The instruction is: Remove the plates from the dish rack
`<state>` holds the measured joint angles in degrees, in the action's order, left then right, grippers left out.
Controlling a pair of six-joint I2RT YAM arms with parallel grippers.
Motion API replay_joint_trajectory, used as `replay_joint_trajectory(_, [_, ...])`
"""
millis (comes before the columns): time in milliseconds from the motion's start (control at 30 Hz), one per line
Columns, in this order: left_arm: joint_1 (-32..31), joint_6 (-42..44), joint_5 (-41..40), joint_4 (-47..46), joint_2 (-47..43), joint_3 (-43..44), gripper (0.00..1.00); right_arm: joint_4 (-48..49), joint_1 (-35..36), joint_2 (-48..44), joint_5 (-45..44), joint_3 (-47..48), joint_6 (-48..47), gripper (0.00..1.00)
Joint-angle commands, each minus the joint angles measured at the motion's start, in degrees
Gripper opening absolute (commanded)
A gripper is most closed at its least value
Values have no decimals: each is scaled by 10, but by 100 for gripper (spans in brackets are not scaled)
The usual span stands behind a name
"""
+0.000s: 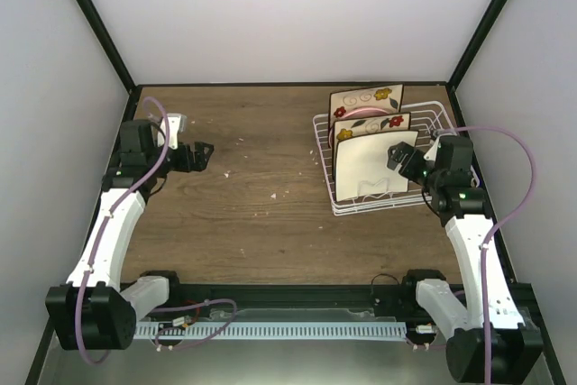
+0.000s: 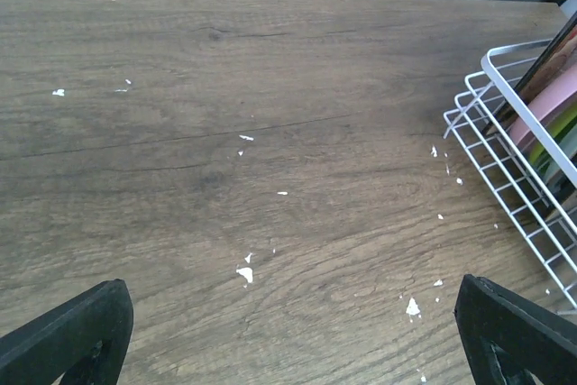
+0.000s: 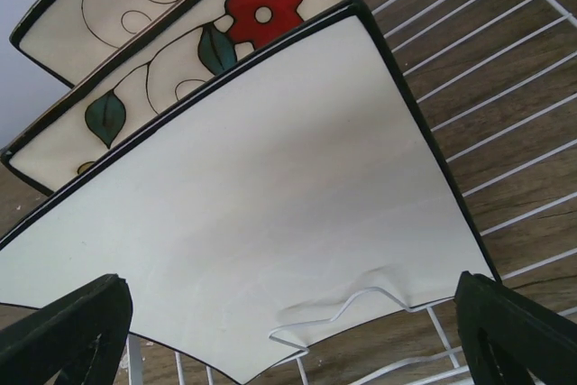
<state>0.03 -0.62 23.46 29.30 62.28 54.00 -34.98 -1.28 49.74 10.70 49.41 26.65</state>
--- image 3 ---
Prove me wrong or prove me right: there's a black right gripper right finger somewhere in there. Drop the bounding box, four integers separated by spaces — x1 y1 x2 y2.
454 271 576 384

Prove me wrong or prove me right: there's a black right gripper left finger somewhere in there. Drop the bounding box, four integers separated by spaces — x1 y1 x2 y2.
1 274 133 384

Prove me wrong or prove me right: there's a plain white square plate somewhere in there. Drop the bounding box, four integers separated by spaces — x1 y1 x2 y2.
1 0 496 384

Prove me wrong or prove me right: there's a floral square plate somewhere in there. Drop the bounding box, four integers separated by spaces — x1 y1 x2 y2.
1 0 342 195
10 0 182 87

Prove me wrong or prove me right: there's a floral square plate front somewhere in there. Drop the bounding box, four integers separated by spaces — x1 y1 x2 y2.
1 0 342 195

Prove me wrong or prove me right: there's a white wire dish rack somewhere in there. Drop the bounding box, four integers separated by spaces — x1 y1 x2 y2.
125 0 577 385

